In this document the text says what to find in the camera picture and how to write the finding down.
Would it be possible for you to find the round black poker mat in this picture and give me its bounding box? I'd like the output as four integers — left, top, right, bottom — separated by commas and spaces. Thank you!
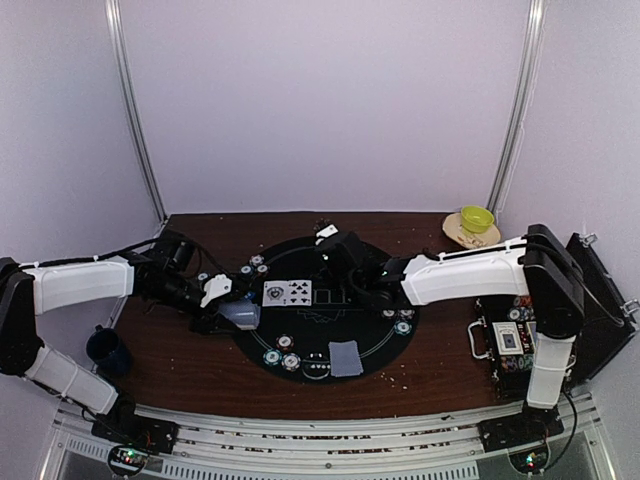
233, 237, 420, 384

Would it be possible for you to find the green plastic bowl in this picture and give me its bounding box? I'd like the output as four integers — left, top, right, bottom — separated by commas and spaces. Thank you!
460, 205, 495, 234

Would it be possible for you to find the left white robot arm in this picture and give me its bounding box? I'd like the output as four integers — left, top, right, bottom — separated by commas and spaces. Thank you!
1, 231, 261, 444

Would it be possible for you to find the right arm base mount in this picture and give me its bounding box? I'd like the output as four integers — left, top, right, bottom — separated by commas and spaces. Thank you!
477, 402, 564, 452

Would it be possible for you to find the grey card deck box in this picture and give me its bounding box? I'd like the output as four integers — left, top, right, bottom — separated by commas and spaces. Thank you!
218, 299, 261, 330

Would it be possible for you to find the black poker case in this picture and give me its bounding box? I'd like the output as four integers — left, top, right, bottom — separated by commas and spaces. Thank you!
475, 233, 637, 400

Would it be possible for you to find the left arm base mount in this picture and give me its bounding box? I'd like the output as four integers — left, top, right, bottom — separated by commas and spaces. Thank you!
91, 404, 179, 454

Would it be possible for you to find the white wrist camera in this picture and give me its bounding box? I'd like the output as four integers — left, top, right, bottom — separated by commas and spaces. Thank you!
200, 273, 232, 308
314, 219, 339, 245

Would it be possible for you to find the face down card front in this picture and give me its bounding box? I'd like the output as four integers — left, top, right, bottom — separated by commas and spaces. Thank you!
328, 340, 364, 378

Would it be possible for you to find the right aluminium frame post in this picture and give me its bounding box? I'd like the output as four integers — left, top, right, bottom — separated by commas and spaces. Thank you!
487, 0, 547, 221

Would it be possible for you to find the blue orange ten chip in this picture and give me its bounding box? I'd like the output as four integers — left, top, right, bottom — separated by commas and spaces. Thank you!
250, 255, 264, 267

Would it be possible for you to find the left aluminium frame post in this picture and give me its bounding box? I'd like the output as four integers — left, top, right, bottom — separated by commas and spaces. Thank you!
105, 0, 168, 224

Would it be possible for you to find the poker chips row in case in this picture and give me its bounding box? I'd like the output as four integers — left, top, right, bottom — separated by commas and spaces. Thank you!
500, 354, 534, 375

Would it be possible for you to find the dark blue mug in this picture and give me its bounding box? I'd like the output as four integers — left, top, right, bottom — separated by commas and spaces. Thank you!
85, 325, 133, 377

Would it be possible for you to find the ace of spades card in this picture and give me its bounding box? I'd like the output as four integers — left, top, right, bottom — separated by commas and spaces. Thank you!
262, 280, 288, 307

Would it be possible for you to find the aluminium frame post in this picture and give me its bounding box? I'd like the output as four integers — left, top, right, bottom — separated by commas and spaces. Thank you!
487, 0, 547, 221
105, 0, 168, 224

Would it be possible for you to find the aluminium front rail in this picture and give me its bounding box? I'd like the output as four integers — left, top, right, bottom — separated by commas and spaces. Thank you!
35, 394, 623, 479

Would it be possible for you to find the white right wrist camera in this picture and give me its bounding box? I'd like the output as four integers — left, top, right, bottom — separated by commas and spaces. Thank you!
314, 219, 339, 245

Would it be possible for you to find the playing card deck in case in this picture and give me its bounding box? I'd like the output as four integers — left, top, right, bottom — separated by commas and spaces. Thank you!
492, 322, 524, 356

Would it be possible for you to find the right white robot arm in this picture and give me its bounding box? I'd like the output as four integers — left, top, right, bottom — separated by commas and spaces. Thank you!
315, 224, 585, 442

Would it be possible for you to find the beige plate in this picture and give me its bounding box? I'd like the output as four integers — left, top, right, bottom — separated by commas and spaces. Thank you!
442, 212, 502, 249

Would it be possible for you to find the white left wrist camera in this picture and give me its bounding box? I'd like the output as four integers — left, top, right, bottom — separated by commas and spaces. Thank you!
200, 273, 232, 308

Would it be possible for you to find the seven of clubs card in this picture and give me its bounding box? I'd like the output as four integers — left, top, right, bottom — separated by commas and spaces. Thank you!
285, 280, 313, 306

